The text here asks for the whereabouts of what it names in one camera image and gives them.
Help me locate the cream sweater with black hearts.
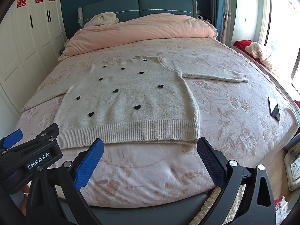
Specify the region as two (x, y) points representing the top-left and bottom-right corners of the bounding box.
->
(24, 56), (247, 149)

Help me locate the person's left hand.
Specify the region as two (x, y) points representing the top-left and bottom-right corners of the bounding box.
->
(20, 185), (30, 215)

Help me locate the cream fluffy rug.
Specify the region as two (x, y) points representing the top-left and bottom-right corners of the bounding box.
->
(190, 181), (247, 224)

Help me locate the floral patterned box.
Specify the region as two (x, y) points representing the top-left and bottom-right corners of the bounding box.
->
(274, 196), (288, 225)

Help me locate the framed picture on floor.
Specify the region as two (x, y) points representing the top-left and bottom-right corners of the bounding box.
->
(284, 143), (299, 191)

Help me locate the black smartphone on bed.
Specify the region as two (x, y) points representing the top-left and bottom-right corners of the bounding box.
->
(268, 97), (281, 121)

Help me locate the white wardrobe with red stickers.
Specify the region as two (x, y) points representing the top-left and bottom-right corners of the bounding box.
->
(1, 0), (67, 113)

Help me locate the red cushion by window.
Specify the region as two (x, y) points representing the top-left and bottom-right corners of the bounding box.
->
(233, 40), (262, 65)

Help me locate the peach pink duvet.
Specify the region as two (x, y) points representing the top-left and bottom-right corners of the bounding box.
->
(58, 13), (218, 62)

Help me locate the cream towel at headboard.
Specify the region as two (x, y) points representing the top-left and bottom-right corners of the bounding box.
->
(84, 12), (119, 27)

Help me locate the curtain by window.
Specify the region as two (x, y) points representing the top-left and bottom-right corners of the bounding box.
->
(211, 0), (237, 47)

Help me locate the teal upholstered headboard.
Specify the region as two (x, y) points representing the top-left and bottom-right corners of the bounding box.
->
(78, 0), (198, 28)

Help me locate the dark bed frame base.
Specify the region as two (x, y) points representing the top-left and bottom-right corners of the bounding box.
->
(91, 193), (208, 225)

